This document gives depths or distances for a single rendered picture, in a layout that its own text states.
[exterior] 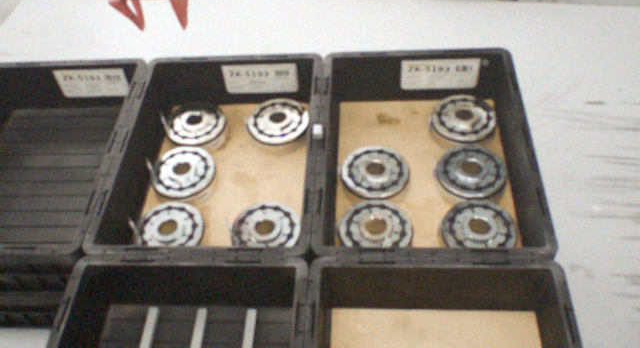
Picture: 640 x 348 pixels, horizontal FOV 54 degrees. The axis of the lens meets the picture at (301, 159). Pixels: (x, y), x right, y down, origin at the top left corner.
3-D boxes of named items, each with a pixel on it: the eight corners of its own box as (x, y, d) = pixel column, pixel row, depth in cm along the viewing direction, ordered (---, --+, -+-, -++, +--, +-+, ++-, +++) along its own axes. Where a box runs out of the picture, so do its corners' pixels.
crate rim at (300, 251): (152, 68, 109) (149, 57, 107) (324, 63, 106) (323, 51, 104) (84, 264, 83) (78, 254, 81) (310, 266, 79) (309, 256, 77)
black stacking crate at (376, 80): (329, 105, 113) (325, 55, 104) (498, 102, 109) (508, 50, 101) (318, 303, 86) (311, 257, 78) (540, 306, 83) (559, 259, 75)
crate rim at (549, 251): (324, 63, 106) (323, 51, 104) (507, 58, 102) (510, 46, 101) (311, 266, 79) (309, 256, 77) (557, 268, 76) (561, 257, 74)
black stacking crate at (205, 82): (167, 108, 116) (150, 60, 108) (327, 105, 113) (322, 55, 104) (109, 299, 90) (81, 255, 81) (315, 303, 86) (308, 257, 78)
